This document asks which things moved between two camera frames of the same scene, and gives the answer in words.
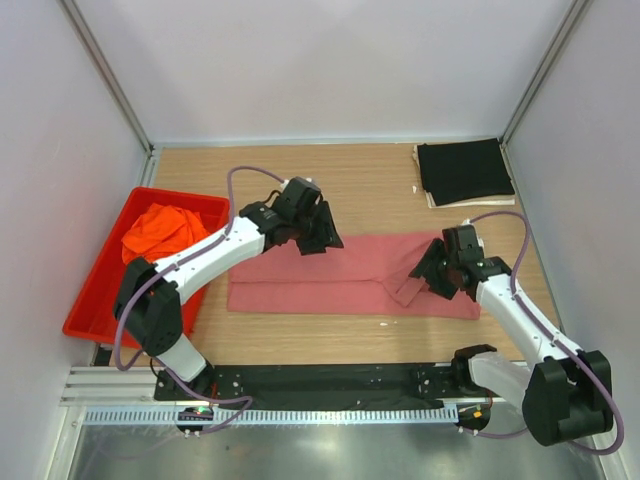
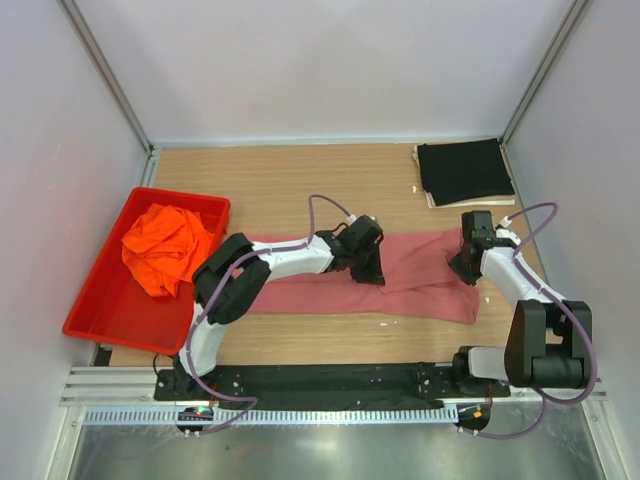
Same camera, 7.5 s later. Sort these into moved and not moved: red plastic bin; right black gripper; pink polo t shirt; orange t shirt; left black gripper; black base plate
Moved: right black gripper; left black gripper
Not moved: orange t shirt; black base plate; red plastic bin; pink polo t shirt
